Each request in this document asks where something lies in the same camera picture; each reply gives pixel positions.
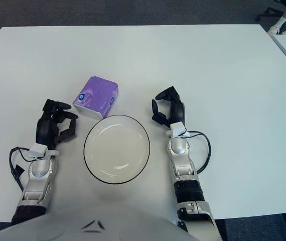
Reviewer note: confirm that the black office chair base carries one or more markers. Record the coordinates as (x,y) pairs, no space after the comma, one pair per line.
(269,10)

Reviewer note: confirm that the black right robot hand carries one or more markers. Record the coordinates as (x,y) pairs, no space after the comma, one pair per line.
(176,110)

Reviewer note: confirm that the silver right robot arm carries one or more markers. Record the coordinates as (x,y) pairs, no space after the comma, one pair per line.
(180,150)

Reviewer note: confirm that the grey robot torso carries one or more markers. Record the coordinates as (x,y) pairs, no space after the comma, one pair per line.
(57,226)

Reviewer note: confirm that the white plate black rim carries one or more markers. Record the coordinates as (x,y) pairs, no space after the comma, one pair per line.
(116,150)

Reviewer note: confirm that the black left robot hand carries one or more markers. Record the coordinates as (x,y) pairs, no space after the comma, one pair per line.
(45,128)

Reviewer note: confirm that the purple tissue paper pack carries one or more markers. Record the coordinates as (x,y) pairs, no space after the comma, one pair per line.
(96,93)

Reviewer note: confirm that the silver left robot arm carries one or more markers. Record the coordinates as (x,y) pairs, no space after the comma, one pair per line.
(38,173)

